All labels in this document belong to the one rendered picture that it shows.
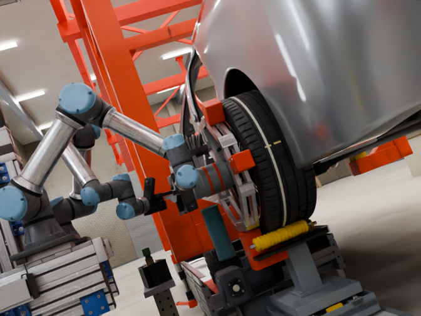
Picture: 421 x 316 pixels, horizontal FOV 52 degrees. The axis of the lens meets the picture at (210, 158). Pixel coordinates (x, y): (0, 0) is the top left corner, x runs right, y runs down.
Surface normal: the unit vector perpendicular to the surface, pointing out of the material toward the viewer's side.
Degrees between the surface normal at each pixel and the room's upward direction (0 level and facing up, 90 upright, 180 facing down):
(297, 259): 90
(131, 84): 90
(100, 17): 90
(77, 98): 85
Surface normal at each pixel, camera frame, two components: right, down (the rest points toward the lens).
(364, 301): 0.14, -0.18
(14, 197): -0.09, 0.00
